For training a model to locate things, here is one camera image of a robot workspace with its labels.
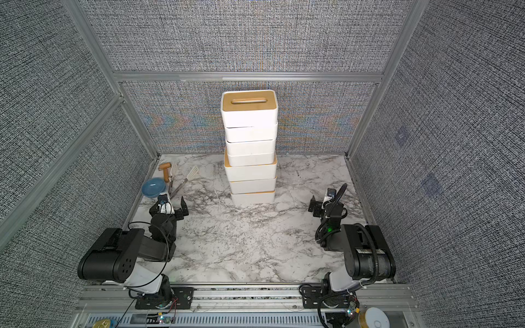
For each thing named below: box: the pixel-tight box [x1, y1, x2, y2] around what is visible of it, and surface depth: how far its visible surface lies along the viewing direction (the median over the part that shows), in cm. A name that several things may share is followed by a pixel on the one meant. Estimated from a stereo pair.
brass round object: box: [92, 318, 111, 328], surface depth 66 cm
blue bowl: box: [141, 177, 167, 199], surface depth 105 cm
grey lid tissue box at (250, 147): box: [225, 138, 277, 156], surface depth 72 cm
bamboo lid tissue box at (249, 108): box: [220, 89, 279, 128], surface depth 65 cm
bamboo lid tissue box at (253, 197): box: [230, 189, 276, 206], surface depth 97 cm
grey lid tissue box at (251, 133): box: [225, 123, 279, 143], surface depth 68 cm
